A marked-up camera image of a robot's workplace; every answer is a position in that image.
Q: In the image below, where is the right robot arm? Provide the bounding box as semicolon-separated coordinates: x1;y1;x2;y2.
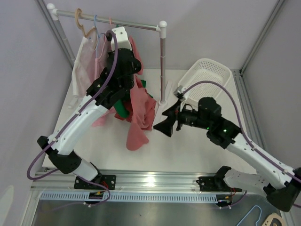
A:
153;97;301;212

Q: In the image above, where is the white perforated plastic basket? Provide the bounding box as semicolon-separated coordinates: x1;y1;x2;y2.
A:
178;58;233;106

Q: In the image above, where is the light pink t-shirt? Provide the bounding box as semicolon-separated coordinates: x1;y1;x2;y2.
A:
91;32;113;128

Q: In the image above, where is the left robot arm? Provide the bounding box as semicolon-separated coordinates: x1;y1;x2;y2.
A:
38;48;141;189

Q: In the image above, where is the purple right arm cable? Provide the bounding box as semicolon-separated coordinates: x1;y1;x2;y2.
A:
182;81;301;184

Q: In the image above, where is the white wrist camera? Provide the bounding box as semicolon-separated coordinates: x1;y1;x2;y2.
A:
173;85;188;101
112;26;132;50

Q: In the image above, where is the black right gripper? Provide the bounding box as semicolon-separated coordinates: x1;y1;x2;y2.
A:
153;99;211;137

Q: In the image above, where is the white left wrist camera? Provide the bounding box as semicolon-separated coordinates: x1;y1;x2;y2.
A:
112;26;132;50

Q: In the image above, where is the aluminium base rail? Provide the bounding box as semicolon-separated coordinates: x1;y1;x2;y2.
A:
31;170;215;193

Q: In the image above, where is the wooden hanger on floor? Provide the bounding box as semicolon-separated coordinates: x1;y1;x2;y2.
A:
262;213;286;226

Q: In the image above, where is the green t-shirt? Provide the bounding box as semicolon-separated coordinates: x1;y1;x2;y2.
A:
114;78;153;118

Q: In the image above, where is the silver clothes rack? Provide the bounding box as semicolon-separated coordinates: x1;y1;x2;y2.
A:
46;2;173;129

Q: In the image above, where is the blue wire hanger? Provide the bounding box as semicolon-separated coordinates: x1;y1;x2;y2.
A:
94;15;101;58

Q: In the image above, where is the blue hanger on floor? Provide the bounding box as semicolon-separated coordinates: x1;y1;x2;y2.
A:
236;205;262;226

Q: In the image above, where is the white slotted cable duct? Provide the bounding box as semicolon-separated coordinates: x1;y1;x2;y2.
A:
40;191;218;203

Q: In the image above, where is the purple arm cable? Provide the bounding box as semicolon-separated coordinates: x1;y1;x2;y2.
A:
27;30;118;210
182;81;301;184

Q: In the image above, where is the white t-shirt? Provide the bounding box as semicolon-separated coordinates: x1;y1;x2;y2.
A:
71;37;95;98

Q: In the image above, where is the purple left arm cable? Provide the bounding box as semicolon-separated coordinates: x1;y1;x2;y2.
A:
27;30;118;210

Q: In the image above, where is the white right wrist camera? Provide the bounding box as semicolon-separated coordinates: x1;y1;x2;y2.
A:
173;85;188;101

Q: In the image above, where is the dusty red t-shirt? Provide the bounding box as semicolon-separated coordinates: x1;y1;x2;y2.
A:
114;35;157;152

